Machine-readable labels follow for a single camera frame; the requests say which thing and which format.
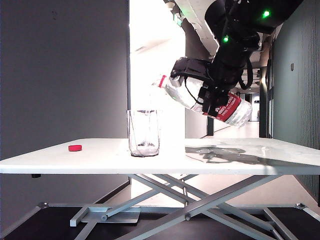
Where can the small green hanging exit sign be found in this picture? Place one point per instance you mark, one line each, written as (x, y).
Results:
(177, 21)

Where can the dark corridor door sign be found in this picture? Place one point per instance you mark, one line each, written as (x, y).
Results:
(256, 101)

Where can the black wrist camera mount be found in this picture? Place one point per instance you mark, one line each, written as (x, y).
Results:
(192, 67)

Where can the grey metal scissor table frame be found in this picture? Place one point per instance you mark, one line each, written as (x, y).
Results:
(212, 202)

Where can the clear faceted glass mug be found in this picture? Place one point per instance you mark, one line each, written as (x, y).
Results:
(143, 135)

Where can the black knob under table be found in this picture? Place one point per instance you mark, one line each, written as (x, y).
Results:
(36, 176)

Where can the red plastic bottle cap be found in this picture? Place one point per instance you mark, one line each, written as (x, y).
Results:
(75, 148)

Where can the Nongfu Spring water bottle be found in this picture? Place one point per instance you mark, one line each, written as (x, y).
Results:
(180, 93)

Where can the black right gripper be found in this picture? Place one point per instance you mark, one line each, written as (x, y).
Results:
(213, 97)

